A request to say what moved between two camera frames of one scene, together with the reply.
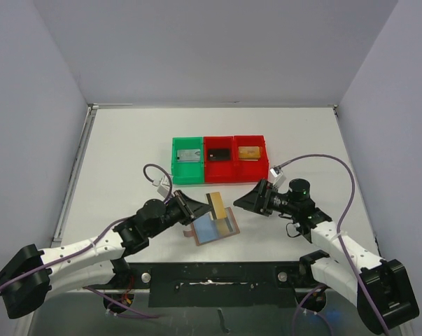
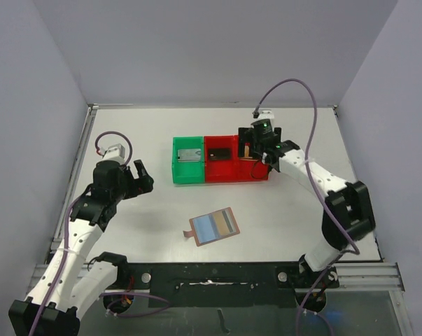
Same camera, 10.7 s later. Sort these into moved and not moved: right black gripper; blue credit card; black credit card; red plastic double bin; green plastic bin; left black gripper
Moved: left black gripper; right black gripper
Not moved: blue credit card; green plastic bin; black credit card; red plastic double bin
